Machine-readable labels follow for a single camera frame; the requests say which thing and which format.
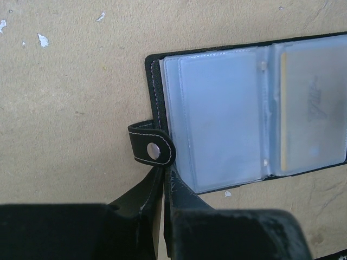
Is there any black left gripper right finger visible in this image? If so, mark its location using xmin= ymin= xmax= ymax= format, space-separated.
xmin=164 ymin=168 xmax=312 ymax=259

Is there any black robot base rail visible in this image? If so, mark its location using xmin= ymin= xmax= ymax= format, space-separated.
xmin=315 ymin=249 xmax=347 ymax=260

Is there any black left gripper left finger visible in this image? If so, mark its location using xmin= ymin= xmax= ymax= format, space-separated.
xmin=1 ymin=167 xmax=163 ymax=259

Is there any black leather card holder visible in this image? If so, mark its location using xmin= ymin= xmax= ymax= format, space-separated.
xmin=128 ymin=32 xmax=346 ymax=193

